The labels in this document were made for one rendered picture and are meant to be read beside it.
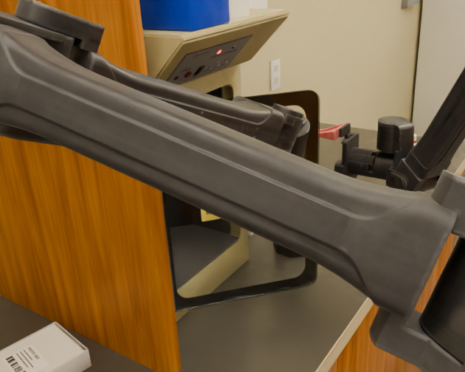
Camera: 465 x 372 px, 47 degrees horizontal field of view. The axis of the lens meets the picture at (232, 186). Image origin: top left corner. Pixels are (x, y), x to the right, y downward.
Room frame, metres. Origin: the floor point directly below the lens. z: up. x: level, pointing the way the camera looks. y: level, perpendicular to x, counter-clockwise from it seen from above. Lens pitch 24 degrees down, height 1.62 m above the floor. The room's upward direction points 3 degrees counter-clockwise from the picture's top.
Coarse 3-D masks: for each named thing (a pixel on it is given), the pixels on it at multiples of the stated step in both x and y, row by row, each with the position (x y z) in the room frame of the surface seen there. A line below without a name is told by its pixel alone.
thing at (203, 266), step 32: (256, 96) 0.88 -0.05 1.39; (288, 96) 0.89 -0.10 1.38; (192, 224) 0.85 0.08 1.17; (224, 224) 0.86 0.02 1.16; (192, 256) 0.85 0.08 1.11; (224, 256) 0.86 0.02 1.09; (256, 256) 0.88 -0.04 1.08; (288, 256) 0.89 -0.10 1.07; (192, 288) 0.85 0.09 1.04; (224, 288) 0.86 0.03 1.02; (256, 288) 0.88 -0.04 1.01; (288, 288) 0.89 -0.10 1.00
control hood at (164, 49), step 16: (256, 16) 0.95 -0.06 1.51; (272, 16) 0.98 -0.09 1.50; (144, 32) 0.82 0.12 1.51; (160, 32) 0.82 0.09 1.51; (176, 32) 0.81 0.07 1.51; (192, 32) 0.80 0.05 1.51; (208, 32) 0.82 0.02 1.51; (224, 32) 0.86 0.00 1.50; (240, 32) 0.91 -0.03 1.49; (256, 32) 0.97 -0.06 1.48; (272, 32) 1.04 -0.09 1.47; (160, 48) 0.80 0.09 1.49; (176, 48) 0.78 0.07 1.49; (192, 48) 0.81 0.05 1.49; (256, 48) 1.05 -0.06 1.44; (160, 64) 0.80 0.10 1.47; (176, 64) 0.82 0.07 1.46; (192, 80) 0.93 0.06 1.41
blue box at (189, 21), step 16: (144, 0) 0.85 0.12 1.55; (160, 0) 0.84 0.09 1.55; (176, 0) 0.82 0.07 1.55; (192, 0) 0.81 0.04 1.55; (208, 0) 0.84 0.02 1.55; (224, 0) 0.87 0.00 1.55; (144, 16) 0.86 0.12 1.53; (160, 16) 0.84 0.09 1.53; (176, 16) 0.82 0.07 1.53; (192, 16) 0.81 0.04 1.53; (208, 16) 0.84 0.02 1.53; (224, 16) 0.87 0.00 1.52
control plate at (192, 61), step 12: (216, 48) 0.88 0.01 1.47; (228, 48) 0.93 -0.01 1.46; (240, 48) 0.97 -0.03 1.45; (192, 60) 0.85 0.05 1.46; (204, 60) 0.89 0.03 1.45; (216, 60) 0.93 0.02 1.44; (228, 60) 0.98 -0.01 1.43; (180, 72) 0.85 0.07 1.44; (192, 72) 0.89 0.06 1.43; (204, 72) 0.94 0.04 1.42
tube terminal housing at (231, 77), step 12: (216, 72) 1.03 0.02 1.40; (228, 72) 1.06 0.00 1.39; (240, 72) 1.10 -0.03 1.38; (192, 84) 0.97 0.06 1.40; (204, 84) 1.00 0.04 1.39; (216, 84) 1.03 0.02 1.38; (228, 84) 1.07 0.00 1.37; (240, 84) 1.10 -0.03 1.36; (228, 96) 1.11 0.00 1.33; (180, 312) 0.89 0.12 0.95
